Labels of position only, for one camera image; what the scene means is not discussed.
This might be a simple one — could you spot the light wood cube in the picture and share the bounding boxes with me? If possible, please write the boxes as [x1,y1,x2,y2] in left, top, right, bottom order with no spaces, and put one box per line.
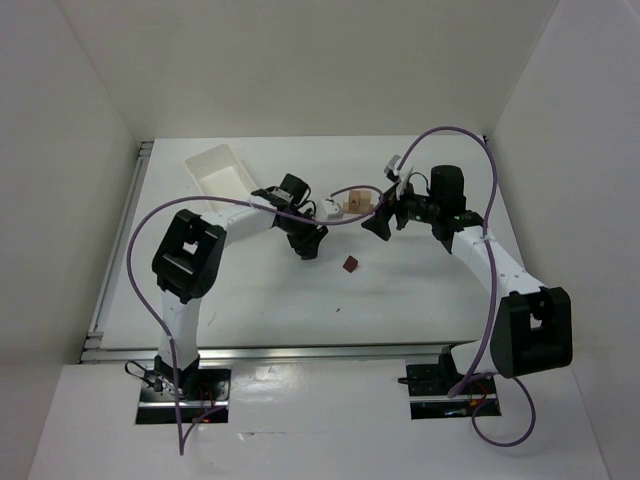
[361,190,373,206]

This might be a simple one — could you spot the notched light wood block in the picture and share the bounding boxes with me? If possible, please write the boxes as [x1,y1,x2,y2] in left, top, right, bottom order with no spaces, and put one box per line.
[343,190,365,206]

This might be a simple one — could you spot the dark red wood cube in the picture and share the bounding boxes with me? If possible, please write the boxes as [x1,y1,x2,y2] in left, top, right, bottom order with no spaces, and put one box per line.
[343,256,359,273]

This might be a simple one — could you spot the white plastic bin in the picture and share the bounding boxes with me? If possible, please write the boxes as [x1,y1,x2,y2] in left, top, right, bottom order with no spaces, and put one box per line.
[184,144,257,200]

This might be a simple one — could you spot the long light wood block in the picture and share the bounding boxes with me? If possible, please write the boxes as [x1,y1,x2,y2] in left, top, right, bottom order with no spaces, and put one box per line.
[343,203,375,216]

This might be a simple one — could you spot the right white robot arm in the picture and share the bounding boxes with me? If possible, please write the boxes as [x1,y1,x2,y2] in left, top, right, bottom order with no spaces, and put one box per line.
[362,165,573,390]

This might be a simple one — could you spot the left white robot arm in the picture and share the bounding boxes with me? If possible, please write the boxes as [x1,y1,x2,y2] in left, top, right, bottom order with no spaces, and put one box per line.
[152,174,328,391]

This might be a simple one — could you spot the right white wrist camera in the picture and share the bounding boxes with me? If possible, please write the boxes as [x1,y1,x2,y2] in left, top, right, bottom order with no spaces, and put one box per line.
[384,155,414,200]

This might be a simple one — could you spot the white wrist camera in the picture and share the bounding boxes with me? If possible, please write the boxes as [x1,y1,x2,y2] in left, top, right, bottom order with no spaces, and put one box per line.
[317,198,344,221]
[384,155,414,200]

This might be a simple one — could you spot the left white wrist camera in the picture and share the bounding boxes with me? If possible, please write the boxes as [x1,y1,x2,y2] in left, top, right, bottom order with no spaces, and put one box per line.
[317,198,344,221]

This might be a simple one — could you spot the aluminium front rail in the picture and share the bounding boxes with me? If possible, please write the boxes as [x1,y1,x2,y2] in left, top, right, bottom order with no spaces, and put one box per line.
[79,341,551,363]

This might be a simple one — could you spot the aluminium rail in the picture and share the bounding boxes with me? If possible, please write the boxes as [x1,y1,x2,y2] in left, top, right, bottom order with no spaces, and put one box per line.
[83,140,155,351]
[79,341,551,363]

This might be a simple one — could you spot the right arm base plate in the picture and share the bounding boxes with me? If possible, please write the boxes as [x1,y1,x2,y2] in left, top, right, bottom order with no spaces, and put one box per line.
[397,364,501,420]

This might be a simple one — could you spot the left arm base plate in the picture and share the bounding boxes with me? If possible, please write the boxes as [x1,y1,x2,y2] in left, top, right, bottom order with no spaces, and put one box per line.
[124,361,231,425]

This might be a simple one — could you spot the aluminium left rail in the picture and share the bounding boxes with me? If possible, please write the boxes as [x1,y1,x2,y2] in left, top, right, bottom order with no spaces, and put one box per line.
[83,140,155,351]

